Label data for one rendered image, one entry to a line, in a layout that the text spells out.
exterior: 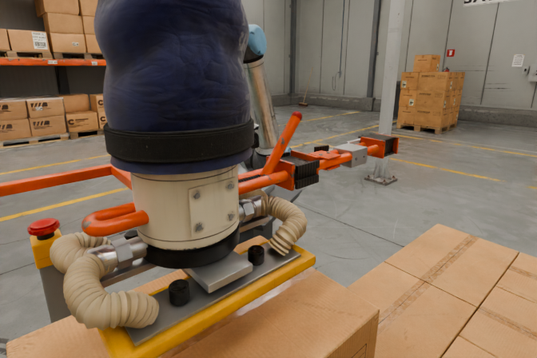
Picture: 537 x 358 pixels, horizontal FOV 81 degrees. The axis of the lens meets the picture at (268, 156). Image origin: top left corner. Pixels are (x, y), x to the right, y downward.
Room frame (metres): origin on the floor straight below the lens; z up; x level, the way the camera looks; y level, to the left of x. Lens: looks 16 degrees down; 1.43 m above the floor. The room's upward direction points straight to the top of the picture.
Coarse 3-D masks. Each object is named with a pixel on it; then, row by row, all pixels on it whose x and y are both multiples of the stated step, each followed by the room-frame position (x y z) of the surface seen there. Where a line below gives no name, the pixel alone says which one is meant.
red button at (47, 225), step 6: (36, 222) 0.76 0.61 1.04; (42, 222) 0.76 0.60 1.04; (48, 222) 0.76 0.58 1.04; (54, 222) 0.76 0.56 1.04; (30, 228) 0.73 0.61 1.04; (36, 228) 0.73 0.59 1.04; (42, 228) 0.73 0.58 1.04; (48, 228) 0.74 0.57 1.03; (54, 228) 0.75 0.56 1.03; (30, 234) 0.72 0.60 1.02; (36, 234) 0.72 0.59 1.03; (42, 234) 0.73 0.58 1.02; (48, 234) 0.74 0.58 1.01; (42, 240) 0.74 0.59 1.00
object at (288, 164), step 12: (288, 156) 0.71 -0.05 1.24; (300, 156) 0.69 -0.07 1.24; (312, 156) 0.66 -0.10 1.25; (276, 168) 0.64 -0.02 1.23; (288, 168) 0.61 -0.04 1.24; (300, 168) 0.61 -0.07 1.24; (312, 168) 0.63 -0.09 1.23; (288, 180) 0.61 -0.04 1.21; (300, 180) 0.61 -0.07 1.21; (312, 180) 0.63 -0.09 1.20
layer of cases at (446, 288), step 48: (432, 240) 1.51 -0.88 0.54; (480, 240) 1.51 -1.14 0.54; (384, 288) 1.12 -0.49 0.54; (432, 288) 1.12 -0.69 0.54; (480, 288) 1.12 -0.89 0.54; (528, 288) 1.12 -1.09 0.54; (384, 336) 0.88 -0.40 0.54; (432, 336) 0.88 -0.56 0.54; (480, 336) 0.88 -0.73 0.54; (528, 336) 0.88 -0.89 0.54
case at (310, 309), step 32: (160, 288) 0.61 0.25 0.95; (288, 288) 0.61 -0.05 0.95; (320, 288) 0.61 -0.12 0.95; (64, 320) 0.52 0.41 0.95; (224, 320) 0.52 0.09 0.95; (256, 320) 0.52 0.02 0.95; (288, 320) 0.52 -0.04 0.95; (320, 320) 0.52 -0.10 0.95; (352, 320) 0.52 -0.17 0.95; (32, 352) 0.44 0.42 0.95; (64, 352) 0.44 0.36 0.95; (96, 352) 0.44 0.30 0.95; (192, 352) 0.44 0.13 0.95; (224, 352) 0.44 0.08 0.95; (256, 352) 0.44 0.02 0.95; (288, 352) 0.44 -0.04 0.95; (320, 352) 0.44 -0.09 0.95; (352, 352) 0.49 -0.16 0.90
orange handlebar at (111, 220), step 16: (320, 160) 0.70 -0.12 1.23; (336, 160) 0.72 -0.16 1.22; (48, 176) 0.58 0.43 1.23; (64, 176) 0.59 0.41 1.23; (80, 176) 0.61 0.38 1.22; (96, 176) 0.63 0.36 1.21; (128, 176) 0.58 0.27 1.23; (240, 176) 0.59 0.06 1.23; (272, 176) 0.59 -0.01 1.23; (0, 192) 0.53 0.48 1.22; (16, 192) 0.54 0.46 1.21; (240, 192) 0.53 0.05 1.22; (112, 208) 0.44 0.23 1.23; (128, 208) 0.45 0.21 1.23; (96, 224) 0.39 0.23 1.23; (112, 224) 0.39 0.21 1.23; (128, 224) 0.40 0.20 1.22; (144, 224) 0.42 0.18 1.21
